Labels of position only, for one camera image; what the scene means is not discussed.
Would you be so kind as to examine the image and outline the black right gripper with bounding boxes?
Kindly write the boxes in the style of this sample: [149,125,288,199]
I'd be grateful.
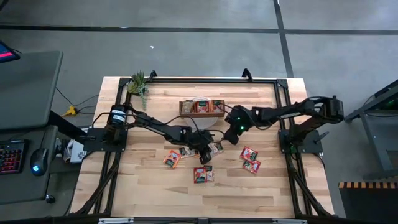
[224,121,250,146]

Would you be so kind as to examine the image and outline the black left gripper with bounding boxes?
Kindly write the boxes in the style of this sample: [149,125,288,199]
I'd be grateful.
[189,130,217,165]

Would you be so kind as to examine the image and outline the red strawberry tea bag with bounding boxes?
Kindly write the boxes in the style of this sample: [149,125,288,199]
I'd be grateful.
[242,159,262,175]
[193,167,208,184]
[195,100,210,113]
[239,145,259,162]

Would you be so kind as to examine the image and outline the orange peach tea bag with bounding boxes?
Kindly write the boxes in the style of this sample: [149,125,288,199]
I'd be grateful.
[210,99,224,113]
[163,149,182,169]

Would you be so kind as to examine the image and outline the wooden tea organizer box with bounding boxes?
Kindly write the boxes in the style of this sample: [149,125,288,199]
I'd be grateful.
[178,98,226,119]

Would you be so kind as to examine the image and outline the potted succulent plant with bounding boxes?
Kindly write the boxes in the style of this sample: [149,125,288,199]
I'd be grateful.
[126,70,150,111]

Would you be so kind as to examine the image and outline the white metal strip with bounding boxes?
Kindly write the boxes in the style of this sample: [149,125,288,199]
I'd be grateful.
[98,217,134,224]

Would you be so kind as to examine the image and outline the white printed cardboard box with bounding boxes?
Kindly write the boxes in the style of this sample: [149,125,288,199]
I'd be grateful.
[63,139,88,164]

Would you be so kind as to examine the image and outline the yellow power adapter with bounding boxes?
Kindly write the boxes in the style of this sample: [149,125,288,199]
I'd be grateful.
[62,105,78,118]

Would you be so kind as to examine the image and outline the black metal workstation stand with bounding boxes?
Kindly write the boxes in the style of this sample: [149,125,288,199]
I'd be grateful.
[343,79,398,180]

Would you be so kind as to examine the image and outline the black crate hazard stripes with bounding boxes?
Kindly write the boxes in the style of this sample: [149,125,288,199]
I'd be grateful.
[338,181,398,224]

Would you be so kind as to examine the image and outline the black computer mouse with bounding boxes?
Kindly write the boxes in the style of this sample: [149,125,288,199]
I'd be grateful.
[30,147,49,177]

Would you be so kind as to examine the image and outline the grey desk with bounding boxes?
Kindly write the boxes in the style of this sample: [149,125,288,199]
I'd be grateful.
[0,50,65,206]

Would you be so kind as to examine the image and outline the backlit computer keyboard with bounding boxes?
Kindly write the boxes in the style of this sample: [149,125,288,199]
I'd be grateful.
[0,139,27,175]

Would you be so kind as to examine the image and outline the dark monitor screen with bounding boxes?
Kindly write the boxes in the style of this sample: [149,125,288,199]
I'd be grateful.
[0,40,21,64]

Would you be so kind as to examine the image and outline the black aluminium table frame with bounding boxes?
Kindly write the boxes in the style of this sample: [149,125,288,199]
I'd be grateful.
[70,76,335,218]

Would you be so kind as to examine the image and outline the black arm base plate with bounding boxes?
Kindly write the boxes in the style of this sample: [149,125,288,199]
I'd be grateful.
[278,129,324,155]
[83,127,129,153]

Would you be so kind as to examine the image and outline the black floor cable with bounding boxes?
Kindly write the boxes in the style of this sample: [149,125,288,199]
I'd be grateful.
[55,86,100,114]

